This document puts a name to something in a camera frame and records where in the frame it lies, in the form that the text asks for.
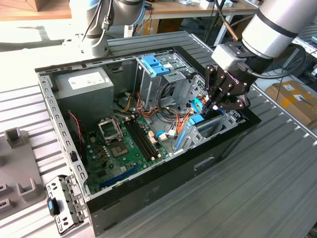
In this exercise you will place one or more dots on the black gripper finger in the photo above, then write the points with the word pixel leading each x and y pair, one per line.
pixel 241 102
pixel 210 81

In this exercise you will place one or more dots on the hard disk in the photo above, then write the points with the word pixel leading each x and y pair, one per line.
pixel 196 119

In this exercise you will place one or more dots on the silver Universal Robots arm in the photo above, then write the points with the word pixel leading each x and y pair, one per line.
pixel 272 29

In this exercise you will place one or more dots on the grey metal disk bay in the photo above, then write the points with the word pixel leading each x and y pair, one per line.
pixel 198 138

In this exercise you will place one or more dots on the cardboard box white labels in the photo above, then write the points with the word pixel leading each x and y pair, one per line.
pixel 292 106

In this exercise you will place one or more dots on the grey metal drive cage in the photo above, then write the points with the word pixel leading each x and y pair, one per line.
pixel 153 86

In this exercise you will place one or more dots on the blue plastic drive latch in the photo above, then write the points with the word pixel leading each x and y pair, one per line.
pixel 152 65

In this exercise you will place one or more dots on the small brown cardboard box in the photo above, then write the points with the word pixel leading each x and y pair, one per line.
pixel 171 26

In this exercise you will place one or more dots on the long wooden desk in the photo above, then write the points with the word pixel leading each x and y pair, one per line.
pixel 188 8

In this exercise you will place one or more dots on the black RAM slot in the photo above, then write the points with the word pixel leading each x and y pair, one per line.
pixel 137 138
pixel 146 138
pixel 140 138
pixel 143 138

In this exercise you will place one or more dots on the black open PC case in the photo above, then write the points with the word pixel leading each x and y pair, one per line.
pixel 173 178

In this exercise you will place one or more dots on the green motherboard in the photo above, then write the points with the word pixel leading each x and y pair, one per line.
pixel 133 158

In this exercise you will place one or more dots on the CPU socket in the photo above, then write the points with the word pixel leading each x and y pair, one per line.
pixel 119 148

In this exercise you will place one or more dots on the grey power supply unit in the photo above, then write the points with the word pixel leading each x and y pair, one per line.
pixel 84 99

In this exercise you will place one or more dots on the blue expansion slot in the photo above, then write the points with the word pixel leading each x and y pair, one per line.
pixel 119 176

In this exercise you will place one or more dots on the black blue latch tab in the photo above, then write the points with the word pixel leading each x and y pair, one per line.
pixel 50 206

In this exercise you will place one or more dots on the grey parts rack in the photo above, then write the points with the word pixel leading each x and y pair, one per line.
pixel 17 166

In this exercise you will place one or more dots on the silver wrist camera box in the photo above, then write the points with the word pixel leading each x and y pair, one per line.
pixel 226 58

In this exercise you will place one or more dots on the metal card retainer bracket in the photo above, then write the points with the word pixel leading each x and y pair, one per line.
pixel 63 191

